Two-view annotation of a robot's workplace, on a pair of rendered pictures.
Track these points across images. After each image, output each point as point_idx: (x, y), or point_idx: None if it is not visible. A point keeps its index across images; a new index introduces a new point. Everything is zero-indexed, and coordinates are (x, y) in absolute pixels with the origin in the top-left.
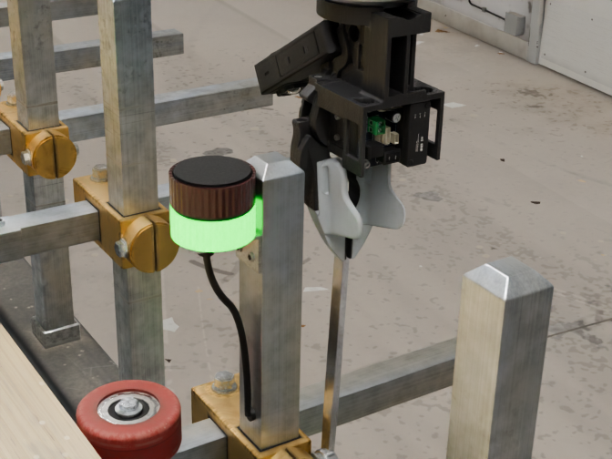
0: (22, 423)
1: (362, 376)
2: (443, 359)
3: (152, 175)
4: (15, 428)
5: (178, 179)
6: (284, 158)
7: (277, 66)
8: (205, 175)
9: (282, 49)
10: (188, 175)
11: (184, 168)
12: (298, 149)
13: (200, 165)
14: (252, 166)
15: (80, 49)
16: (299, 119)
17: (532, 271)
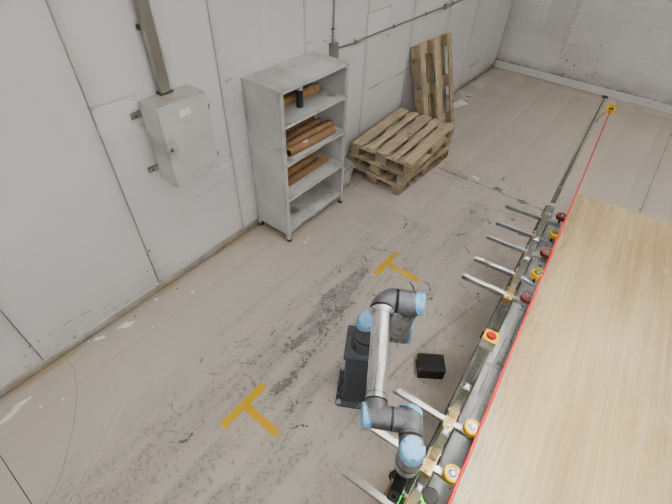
0: None
1: (380, 497)
2: (366, 483)
3: None
4: None
5: (437, 499)
6: (418, 485)
7: (401, 494)
8: (433, 495)
9: (402, 491)
10: (435, 498)
11: (433, 500)
12: (410, 486)
13: (430, 498)
14: (424, 489)
15: None
16: (408, 486)
17: (445, 428)
